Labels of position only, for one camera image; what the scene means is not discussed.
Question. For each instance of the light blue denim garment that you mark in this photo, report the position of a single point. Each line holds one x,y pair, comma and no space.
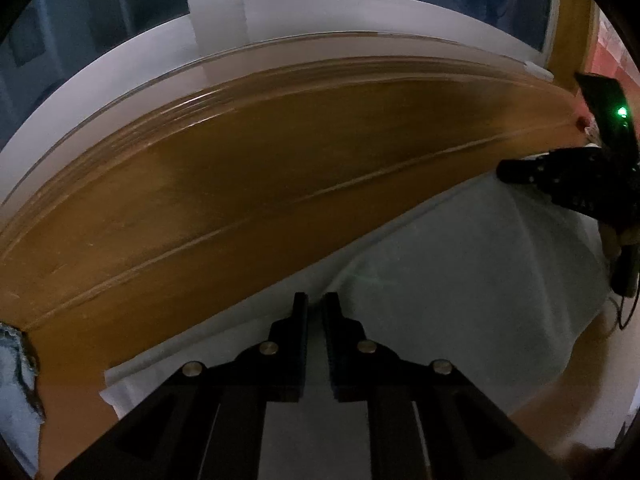
22,413

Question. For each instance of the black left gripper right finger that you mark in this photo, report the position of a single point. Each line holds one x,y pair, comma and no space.
425,421

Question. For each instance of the grey knit sweater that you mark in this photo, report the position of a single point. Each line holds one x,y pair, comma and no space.
486,276

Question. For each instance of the pink white curtain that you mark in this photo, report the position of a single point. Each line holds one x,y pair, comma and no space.
609,57

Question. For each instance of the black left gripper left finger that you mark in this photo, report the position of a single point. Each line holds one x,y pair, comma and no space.
205,422

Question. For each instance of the white framed window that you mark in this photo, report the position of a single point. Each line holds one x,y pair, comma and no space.
176,58

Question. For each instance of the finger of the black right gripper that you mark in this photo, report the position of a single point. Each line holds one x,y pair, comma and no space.
571,178

